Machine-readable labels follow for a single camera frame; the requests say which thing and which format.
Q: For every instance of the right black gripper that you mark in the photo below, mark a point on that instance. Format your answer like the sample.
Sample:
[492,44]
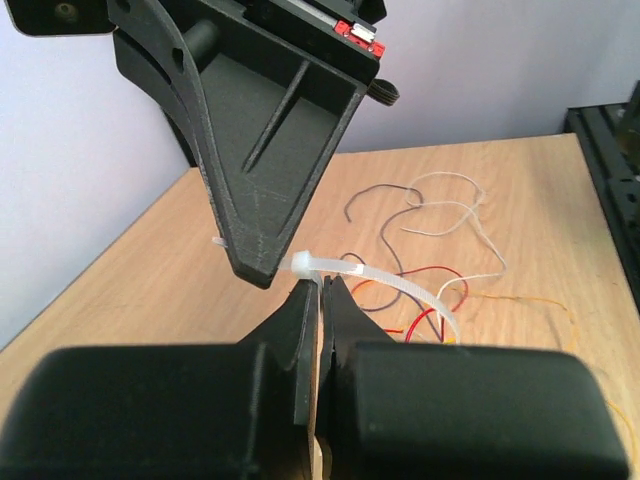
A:
[261,91]

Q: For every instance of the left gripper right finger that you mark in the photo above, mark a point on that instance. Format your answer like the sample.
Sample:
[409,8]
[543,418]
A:
[391,410]

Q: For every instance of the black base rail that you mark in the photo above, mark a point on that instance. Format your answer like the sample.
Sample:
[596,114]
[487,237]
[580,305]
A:
[608,135]

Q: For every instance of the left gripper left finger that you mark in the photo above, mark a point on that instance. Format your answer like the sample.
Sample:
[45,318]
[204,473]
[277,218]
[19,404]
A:
[193,411]

